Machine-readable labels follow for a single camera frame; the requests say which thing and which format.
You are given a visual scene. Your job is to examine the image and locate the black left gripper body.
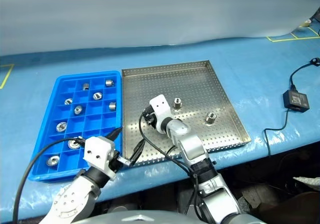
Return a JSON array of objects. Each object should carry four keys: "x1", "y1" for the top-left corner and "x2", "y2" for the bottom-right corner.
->
[{"x1": 109, "y1": 150, "x2": 124, "y2": 173}]

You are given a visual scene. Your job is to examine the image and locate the black adapter cable with connector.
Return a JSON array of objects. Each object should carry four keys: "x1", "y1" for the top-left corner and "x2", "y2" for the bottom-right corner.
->
[{"x1": 289, "y1": 57, "x2": 320, "y2": 91}]

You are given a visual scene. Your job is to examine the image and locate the black power adapter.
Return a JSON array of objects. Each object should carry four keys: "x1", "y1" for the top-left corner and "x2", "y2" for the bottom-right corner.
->
[{"x1": 282, "y1": 89, "x2": 310, "y2": 114}]

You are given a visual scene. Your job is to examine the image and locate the thin black adapter cable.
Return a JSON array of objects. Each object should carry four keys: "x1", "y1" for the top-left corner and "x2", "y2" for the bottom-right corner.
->
[{"x1": 263, "y1": 108, "x2": 291, "y2": 157}]

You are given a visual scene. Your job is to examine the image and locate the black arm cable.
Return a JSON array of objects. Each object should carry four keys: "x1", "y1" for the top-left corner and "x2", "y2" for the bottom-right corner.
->
[
  {"x1": 12, "y1": 136, "x2": 87, "y2": 224},
  {"x1": 138, "y1": 110, "x2": 201, "y2": 217}
]

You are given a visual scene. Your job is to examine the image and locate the dark grey rounded shape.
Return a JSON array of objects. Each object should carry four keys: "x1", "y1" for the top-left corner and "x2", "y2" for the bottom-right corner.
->
[
  {"x1": 178, "y1": 183, "x2": 198, "y2": 211},
  {"x1": 107, "y1": 201, "x2": 138, "y2": 212}
]

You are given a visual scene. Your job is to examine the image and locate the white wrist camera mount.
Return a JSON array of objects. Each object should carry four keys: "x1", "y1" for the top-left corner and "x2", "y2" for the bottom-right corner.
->
[
  {"x1": 82, "y1": 136, "x2": 118, "y2": 181},
  {"x1": 149, "y1": 95, "x2": 173, "y2": 135}
]

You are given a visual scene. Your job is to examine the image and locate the white ribbed object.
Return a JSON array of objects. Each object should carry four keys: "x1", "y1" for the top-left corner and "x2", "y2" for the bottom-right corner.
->
[{"x1": 292, "y1": 175, "x2": 320, "y2": 186}]

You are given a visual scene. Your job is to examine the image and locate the grey robot torso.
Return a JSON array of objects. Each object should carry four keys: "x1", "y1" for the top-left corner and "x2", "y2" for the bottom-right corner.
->
[{"x1": 74, "y1": 209, "x2": 188, "y2": 224}]

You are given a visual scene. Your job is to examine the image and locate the blue compartment tray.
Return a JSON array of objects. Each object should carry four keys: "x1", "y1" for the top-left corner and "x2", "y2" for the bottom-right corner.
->
[{"x1": 27, "y1": 70, "x2": 123, "y2": 184}]

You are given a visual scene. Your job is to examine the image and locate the blue plastic table cover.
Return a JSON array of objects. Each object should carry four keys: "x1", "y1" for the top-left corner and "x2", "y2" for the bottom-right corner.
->
[{"x1": 0, "y1": 36, "x2": 320, "y2": 222}]

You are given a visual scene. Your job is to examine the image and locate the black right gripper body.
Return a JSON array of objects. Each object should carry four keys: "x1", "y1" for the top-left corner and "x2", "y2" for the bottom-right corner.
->
[{"x1": 141, "y1": 104, "x2": 160, "y2": 133}]

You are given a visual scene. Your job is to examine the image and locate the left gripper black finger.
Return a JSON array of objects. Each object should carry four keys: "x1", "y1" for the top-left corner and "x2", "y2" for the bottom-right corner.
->
[
  {"x1": 105, "y1": 127, "x2": 123, "y2": 142},
  {"x1": 117, "y1": 138, "x2": 146, "y2": 167}
]

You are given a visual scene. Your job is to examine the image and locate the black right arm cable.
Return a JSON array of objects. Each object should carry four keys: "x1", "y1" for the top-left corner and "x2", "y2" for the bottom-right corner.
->
[{"x1": 138, "y1": 110, "x2": 201, "y2": 217}]

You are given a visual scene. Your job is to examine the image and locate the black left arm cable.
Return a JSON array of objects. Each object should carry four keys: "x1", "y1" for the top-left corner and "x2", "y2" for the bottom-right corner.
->
[{"x1": 12, "y1": 136, "x2": 87, "y2": 224}]

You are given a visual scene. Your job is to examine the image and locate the perforated metal tray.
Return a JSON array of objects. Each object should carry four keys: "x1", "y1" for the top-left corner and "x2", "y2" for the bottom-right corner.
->
[{"x1": 121, "y1": 60, "x2": 252, "y2": 166}]

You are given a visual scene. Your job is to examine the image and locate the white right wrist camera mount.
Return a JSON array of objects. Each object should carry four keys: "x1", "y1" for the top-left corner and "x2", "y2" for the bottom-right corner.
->
[{"x1": 149, "y1": 95, "x2": 173, "y2": 135}]

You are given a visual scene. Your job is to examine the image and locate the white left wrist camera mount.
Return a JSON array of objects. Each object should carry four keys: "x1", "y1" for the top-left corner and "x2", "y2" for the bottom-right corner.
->
[{"x1": 82, "y1": 136, "x2": 118, "y2": 181}]

